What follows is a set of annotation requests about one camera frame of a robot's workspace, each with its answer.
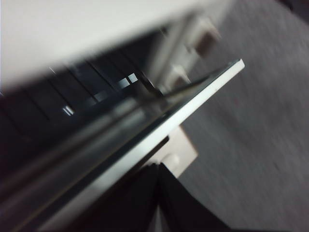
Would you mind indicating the cream brown oven knob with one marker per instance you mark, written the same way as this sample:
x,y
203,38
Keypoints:
x,y
205,39
179,75

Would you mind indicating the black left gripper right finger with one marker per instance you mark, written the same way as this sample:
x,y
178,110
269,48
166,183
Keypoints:
x,y
178,207

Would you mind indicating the cream Toshiba toaster oven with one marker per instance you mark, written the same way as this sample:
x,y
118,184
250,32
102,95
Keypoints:
x,y
48,29

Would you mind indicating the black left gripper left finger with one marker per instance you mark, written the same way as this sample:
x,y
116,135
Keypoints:
x,y
130,205

